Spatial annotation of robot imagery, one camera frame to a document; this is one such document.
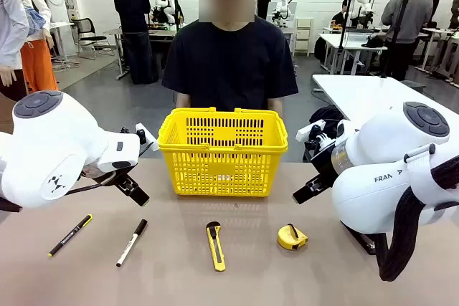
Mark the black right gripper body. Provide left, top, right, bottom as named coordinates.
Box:
left=303, top=136, right=340, bottom=190

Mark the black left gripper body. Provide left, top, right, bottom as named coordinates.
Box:
left=81, top=166, right=130, bottom=193

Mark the yellow tape measure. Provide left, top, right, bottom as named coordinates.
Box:
left=277, top=223, right=309, bottom=251

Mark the white marker with black cap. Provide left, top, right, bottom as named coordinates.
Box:
left=115, top=219, right=148, bottom=269

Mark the person's left forearm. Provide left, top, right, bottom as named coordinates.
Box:
left=265, top=96, right=284, bottom=120

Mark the yellow plastic shopping basket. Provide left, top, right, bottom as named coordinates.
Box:
left=157, top=106, right=289, bottom=199

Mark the person in dark t-shirt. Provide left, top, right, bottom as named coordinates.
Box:
left=161, top=0, right=300, bottom=111

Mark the seated person in black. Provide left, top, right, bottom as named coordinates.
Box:
left=331, top=0, right=354, bottom=29

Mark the standing person in black top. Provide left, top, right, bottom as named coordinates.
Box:
left=255, top=0, right=273, bottom=20

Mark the black backpack on stool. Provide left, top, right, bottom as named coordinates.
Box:
left=308, top=105, right=345, bottom=132

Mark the black pen with yellow cap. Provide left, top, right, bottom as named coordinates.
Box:
left=47, top=214, right=94, bottom=258

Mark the yellow utility knife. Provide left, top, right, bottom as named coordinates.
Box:
left=205, top=221, right=227, bottom=272

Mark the white background work table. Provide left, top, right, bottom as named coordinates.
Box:
left=318, top=32, right=389, bottom=75

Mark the white drawer cabinet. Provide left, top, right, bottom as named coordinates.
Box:
left=293, top=17, right=314, bottom=57

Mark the black cap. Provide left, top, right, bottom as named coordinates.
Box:
left=361, top=35, right=387, bottom=49

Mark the thin black light stand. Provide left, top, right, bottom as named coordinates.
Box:
left=339, top=0, right=354, bottom=70

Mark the mannequin with orange pants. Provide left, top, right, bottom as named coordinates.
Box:
left=14, top=0, right=60, bottom=94

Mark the black mesh chair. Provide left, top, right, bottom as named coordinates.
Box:
left=73, top=17, right=116, bottom=62

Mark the grey background table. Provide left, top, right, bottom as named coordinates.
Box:
left=103, top=28, right=180, bottom=81

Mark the man in grey sweater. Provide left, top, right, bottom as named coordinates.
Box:
left=379, top=0, right=435, bottom=81

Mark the man in black clothes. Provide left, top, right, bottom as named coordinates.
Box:
left=113, top=0, right=158, bottom=85

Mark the mannequin with light blue shirt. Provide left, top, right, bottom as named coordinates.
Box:
left=0, top=0, right=32, bottom=103

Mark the white desk with grey legs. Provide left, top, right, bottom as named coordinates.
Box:
left=417, top=26, right=459, bottom=83

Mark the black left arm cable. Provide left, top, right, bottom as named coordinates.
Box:
left=66, top=173, right=119, bottom=196

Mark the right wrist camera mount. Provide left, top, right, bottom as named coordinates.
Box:
left=295, top=119, right=336, bottom=149

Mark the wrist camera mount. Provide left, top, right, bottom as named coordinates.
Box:
left=120, top=123, right=159, bottom=153
left=295, top=119, right=336, bottom=149

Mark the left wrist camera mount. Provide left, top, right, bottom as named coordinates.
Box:
left=120, top=123, right=159, bottom=153

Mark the black braided cable sleeve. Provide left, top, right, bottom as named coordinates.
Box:
left=378, top=157, right=459, bottom=282

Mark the black tripod with white camera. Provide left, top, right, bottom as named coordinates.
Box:
left=380, top=0, right=417, bottom=80

